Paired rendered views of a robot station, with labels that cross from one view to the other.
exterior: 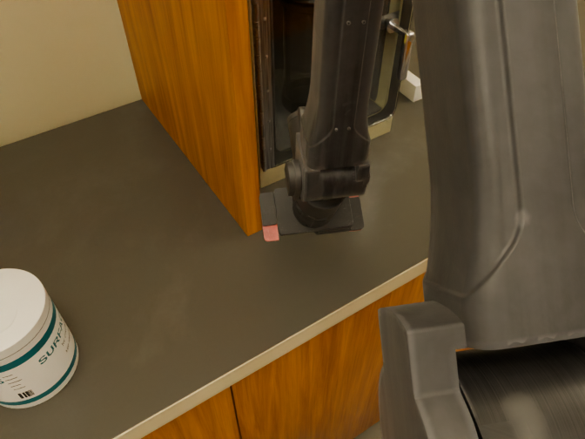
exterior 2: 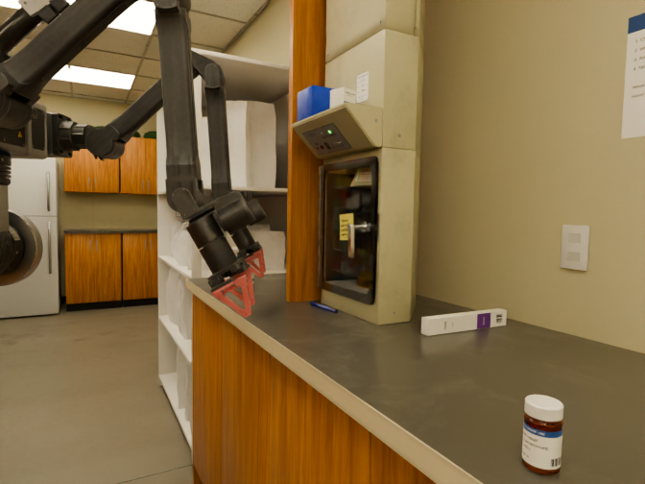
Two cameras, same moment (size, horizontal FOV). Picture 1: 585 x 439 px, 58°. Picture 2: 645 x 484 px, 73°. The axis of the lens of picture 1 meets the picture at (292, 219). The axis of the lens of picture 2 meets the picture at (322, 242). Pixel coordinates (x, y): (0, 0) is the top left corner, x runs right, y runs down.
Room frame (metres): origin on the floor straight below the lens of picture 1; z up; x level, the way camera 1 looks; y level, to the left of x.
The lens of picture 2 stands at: (0.83, -1.36, 1.24)
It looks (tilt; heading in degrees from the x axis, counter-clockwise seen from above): 4 degrees down; 94
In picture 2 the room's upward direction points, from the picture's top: 1 degrees clockwise
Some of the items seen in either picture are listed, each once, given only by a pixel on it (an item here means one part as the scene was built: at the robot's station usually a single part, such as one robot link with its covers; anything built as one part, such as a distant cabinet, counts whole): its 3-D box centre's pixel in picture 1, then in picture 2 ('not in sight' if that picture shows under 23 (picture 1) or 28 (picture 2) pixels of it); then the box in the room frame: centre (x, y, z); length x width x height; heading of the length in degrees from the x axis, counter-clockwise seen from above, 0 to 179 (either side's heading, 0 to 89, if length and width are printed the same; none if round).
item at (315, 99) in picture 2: not in sight; (319, 106); (0.71, -0.03, 1.56); 0.10 x 0.10 x 0.09; 33
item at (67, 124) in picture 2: not in sight; (74, 136); (-0.01, -0.11, 1.45); 0.09 x 0.08 x 0.12; 99
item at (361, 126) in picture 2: not in sight; (332, 133); (0.76, -0.11, 1.46); 0.32 x 0.12 x 0.10; 123
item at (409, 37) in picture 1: (399, 50); (356, 239); (0.83, -0.19, 1.17); 0.05 x 0.03 x 0.10; 32
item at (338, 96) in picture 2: not in sight; (343, 101); (0.79, -0.15, 1.54); 0.05 x 0.05 x 0.06; 50
